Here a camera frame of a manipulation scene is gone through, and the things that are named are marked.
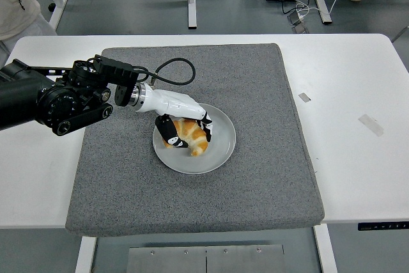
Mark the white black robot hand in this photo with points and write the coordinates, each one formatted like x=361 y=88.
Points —
x=172 y=102

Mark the golden croissant bread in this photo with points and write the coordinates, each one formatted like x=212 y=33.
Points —
x=191 y=135

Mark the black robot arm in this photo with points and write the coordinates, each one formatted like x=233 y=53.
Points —
x=19 y=100

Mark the pale grey round plate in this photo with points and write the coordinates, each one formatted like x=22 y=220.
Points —
x=219 y=153

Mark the grey metal plate with screws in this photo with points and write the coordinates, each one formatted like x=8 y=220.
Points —
x=204 y=258

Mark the grey speckled mat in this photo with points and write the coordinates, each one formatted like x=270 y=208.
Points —
x=207 y=196

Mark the small clear tape piece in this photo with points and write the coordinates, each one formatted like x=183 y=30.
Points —
x=304 y=97

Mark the grey foot pedal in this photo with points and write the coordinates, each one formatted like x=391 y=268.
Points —
x=294 y=18
x=301 y=28

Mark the black caster wheel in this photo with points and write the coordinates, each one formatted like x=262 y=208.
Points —
x=51 y=7

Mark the person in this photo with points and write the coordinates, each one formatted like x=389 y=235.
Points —
x=16 y=7

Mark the long clear tape piece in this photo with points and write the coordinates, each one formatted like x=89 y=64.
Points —
x=370 y=125

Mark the grey metal bar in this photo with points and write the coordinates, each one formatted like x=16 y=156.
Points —
x=402 y=32

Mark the black table control panel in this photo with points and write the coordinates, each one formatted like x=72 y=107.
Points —
x=383 y=226

